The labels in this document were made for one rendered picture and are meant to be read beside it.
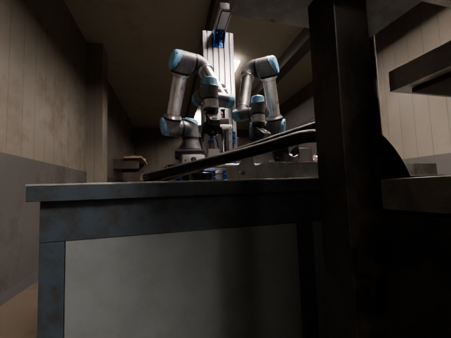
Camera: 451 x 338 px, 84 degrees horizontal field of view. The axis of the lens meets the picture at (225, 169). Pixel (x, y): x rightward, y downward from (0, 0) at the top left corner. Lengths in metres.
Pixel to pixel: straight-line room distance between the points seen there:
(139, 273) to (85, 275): 0.12
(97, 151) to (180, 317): 3.71
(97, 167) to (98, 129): 0.59
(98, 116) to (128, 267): 3.80
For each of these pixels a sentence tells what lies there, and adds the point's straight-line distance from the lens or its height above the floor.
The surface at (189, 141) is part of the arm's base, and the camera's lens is 1.72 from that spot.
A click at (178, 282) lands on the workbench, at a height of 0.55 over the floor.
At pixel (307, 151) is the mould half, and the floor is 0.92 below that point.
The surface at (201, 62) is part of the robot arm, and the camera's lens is 1.65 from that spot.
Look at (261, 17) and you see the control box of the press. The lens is 0.51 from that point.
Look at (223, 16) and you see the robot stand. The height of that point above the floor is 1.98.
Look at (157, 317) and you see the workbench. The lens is 0.72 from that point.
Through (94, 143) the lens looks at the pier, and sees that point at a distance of 4.29.
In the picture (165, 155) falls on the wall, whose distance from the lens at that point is 9.56.
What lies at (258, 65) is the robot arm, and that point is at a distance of 1.78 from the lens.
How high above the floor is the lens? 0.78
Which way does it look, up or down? 5 degrees up
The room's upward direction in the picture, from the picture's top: 2 degrees counter-clockwise
